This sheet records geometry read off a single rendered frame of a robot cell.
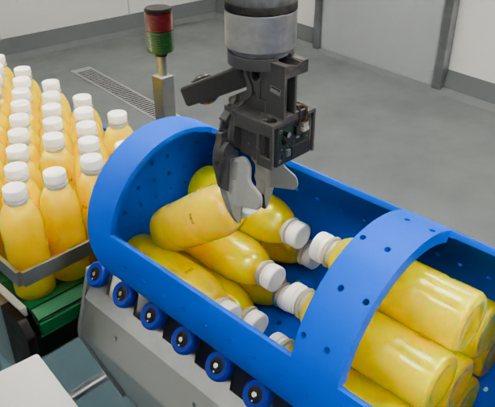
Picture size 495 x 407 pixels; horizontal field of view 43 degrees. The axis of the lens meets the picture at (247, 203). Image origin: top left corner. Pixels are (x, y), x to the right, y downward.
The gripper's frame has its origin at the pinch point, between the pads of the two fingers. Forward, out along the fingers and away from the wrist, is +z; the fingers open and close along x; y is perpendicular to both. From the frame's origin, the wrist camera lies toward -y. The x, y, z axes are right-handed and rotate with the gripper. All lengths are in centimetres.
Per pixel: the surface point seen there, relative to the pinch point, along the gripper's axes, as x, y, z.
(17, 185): -9.8, -43.2, 10.6
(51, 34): 205, -424, 110
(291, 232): 9.4, -0.6, 9.3
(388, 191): 201, -96, 122
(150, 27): 39, -68, 0
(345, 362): -7.2, 21.1, 7.1
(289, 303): -1.3, 8.5, 10.1
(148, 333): -5.3, -16.6, 29.0
